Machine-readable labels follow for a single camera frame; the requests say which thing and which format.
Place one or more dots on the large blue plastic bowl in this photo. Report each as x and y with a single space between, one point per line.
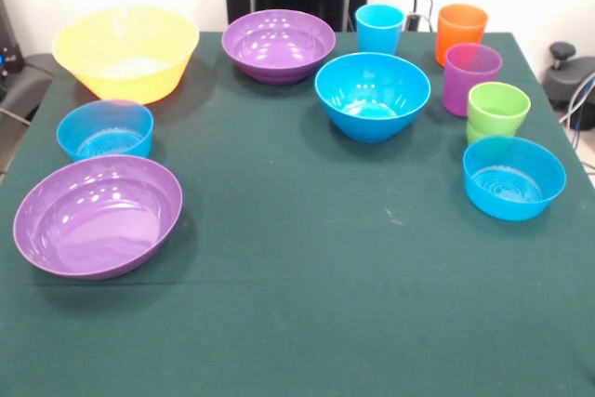
372 109

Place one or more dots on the yellow plastic bowl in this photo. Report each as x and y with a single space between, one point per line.
135 76

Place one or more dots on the blue plastic cup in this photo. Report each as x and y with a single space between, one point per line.
379 32

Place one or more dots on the black clamp with knob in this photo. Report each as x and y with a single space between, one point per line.
569 76

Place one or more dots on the small blue plastic bowl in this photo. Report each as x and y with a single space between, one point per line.
104 136
511 188

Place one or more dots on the green plastic cup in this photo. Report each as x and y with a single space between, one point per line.
497 111
475 133

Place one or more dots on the dark green table cloth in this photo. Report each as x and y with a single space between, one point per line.
297 276

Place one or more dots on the orange plastic cup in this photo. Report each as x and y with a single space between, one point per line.
458 34

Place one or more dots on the purple plastic cup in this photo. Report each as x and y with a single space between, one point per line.
465 85

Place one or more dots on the black equipment box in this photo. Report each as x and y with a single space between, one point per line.
18 76

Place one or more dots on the purple plastic bowl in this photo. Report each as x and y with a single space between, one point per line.
93 229
279 50

